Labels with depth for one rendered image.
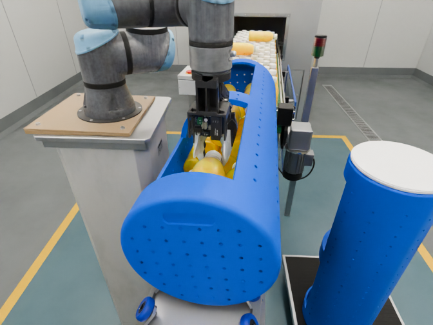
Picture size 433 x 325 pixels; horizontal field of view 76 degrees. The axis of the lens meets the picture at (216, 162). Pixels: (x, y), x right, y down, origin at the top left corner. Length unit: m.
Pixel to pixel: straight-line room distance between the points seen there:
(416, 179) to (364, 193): 0.14
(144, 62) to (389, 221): 0.83
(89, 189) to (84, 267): 1.13
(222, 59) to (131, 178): 0.50
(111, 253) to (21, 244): 1.29
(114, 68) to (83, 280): 1.41
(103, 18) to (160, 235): 0.36
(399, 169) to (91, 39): 0.92
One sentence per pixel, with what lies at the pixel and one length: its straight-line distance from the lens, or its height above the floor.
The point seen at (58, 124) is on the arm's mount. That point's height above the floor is 1.16.
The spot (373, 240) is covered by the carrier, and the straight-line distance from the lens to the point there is 1.01.
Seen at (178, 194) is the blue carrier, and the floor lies 1.23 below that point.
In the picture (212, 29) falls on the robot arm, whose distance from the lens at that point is 0.47.
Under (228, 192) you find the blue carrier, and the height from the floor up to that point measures 1.23.
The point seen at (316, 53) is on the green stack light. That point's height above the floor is 1.18.
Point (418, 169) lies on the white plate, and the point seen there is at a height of 1.04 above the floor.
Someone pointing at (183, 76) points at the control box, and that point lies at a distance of 1.46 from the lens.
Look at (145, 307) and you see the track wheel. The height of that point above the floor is 0.98.
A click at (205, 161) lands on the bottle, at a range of 0.55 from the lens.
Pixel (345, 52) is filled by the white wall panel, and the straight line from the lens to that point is 5.86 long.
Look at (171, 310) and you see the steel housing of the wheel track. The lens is 0.66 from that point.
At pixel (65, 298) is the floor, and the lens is 1.93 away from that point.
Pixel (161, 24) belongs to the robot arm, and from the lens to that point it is 0.56.
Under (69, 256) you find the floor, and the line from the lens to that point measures 2.12.
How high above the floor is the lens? 1.50
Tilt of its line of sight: 33 degrees down
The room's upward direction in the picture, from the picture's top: straight up
